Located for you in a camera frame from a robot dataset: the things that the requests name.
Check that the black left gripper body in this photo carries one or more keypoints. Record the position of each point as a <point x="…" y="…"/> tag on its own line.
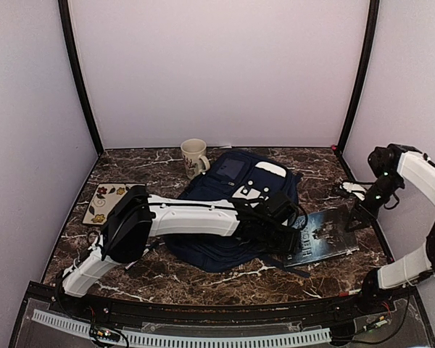
<point x="274" y="241"/>

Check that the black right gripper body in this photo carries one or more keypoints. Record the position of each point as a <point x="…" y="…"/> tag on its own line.
<point x="382" y="187"/>

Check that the dark blue hardcover book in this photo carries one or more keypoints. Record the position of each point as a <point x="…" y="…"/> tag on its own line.
<point x="323" y="237"/>

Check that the navy blue student backpack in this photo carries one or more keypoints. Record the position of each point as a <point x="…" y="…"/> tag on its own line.
<point x="235" y="174"/>

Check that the red white pen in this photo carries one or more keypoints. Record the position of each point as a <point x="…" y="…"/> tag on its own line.
<point x="349" y="293"/>

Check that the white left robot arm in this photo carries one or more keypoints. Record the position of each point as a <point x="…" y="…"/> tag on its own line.
<point x="139" y="216"/>

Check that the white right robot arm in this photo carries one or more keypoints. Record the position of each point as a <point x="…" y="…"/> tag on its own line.
<point x="403" y="193"/>

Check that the cream seashell mug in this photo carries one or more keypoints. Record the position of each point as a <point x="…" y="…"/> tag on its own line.
<point x="194" y="152"/>

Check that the blue capped marker pen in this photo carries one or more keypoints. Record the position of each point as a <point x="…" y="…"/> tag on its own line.
<point x="130" y="265"/>

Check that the black front table rail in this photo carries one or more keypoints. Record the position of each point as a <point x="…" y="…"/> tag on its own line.
<point x="130" y="313"/>

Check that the white cable duct strip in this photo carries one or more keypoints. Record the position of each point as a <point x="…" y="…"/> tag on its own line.
<point x="128" y="338"/>

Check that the black right frame post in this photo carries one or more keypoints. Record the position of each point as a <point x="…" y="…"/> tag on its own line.
<point x="367" y="47"/>

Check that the black frame post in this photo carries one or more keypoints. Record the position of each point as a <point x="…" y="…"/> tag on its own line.
<point x="77" y="75"/>
<point x="367" y="47"/>

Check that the black left frame post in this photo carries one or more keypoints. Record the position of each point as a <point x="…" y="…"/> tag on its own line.
<point x="77" y="75"/>

